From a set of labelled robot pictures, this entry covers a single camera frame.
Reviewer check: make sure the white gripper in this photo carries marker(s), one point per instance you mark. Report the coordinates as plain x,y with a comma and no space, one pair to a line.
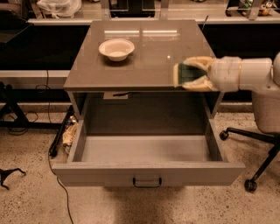
226,73

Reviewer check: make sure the green and yellow sponge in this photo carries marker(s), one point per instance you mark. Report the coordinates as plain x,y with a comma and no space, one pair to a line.
183,73

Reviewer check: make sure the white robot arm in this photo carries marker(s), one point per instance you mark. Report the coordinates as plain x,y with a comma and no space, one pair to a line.
261,77

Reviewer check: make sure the grey cabinet with counter top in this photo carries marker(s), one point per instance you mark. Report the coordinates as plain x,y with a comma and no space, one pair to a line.
159,45

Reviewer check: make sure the white label under counter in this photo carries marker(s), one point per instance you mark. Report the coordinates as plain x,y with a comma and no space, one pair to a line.
115,96

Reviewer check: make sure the open grey top drawer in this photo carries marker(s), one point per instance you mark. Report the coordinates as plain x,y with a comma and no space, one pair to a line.
147,137

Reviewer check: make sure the white ceramic bowl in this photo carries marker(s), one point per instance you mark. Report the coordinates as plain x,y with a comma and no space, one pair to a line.
117,49

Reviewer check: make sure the black office chair base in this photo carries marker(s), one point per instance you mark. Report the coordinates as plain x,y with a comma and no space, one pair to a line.
264,147

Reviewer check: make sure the yellow crumpled cloth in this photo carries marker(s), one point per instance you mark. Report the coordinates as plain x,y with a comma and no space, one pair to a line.
69,133

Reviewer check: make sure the white plastic bag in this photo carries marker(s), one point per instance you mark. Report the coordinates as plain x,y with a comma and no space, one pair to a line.
59,8

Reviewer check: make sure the black power strip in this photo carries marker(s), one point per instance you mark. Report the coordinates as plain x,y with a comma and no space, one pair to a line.
53,148

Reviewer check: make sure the black stand at left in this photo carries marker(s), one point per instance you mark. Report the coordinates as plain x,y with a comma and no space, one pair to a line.
21,120

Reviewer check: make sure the black drawer handle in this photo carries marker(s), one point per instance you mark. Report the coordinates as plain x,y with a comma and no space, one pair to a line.
146,183

